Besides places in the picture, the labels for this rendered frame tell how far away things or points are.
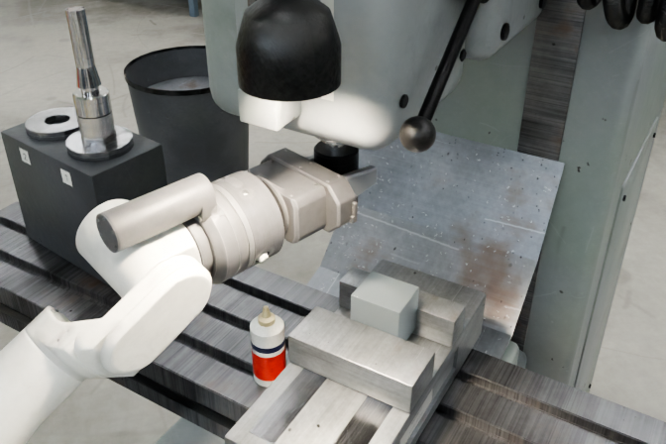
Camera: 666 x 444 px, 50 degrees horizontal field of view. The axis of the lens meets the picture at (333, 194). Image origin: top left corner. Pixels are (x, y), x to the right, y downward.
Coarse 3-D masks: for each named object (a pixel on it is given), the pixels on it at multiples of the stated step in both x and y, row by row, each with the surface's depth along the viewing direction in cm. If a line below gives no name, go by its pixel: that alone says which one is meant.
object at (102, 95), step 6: (78, 90) 96; (102, 90) 96; (108, 90) 96; (72, 96) 94; (78, 96) 94; (84, 96) 94; (90, 96) 94; (96, 96) 94; (102, 96) 94; (108, 96) 96; (78, 102) 94; (84, 102) 94; (90, 102) 94; (96, 102) 94; (102, 102) 95
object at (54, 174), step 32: (32, 128) 102; (64, 128) 102; (32, 160) 101; (64, 160) 96; (96, 160) 96; (128, 160) 96; (160, 160) 101; (32, 192) 106; (64, 192) 99; (96, 192) 94; (128, 192) 98; (32, 224) 110; (64, 224) 103; (64, 256) 108
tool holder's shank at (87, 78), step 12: (72, 12) 89; (84, 12) 90; (72, 24) 89; (84, 24) 90; (72, 36) 90; (84, 36) 91; (72, 48) 91; (84, 48) 91; (84, 60) 92; (84, 72) 93; (96, 72) 94; (84, 84) 93; (96, 84) 94
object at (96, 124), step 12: (84, 108) 94; (96, 108) 94; (108, 108) 96; (84, 120) 95; (96, 120) 95; (108, 120) 96; (84, 132) 96; (96, 132) 96; (108, 132) 97; (96, 144) 97
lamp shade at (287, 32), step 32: (288, 0) 46; (256, 32) 46; (288, 32) 45; (320, 32) 46; (256, 64) 46; (288, 64) 46; (320, 64) 46; (256, 96) 47; (288, 96) 47; (320, 96) 47
